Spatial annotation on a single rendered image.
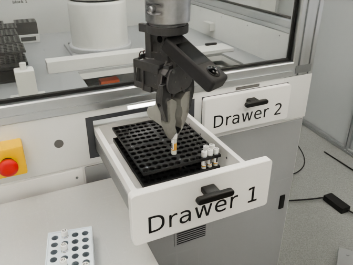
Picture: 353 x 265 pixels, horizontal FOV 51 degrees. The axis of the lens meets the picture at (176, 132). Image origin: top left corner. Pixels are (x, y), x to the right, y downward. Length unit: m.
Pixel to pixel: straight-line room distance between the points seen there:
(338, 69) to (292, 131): 1.57
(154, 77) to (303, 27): 0.60
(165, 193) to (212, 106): 0.42
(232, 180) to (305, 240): 1.32
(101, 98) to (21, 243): 0.36
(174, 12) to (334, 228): 1.69
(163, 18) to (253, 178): 0.35
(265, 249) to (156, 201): 0.93
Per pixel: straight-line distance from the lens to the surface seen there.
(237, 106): 1.06
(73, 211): 0.89
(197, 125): 0.94
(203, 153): 0.78
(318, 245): 2.00
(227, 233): 1.35
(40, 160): 0.95
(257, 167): 0.73
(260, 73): 1.10
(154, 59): 0.67
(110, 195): 0.92
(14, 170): 0.87
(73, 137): 0.93
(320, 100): 2.96
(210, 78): 0.59
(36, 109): 0.89
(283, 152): 1.29
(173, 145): 0.72
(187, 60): 0.61
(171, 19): 0.61
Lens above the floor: 1.31
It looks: 27 degrees down
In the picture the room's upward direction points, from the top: straight up
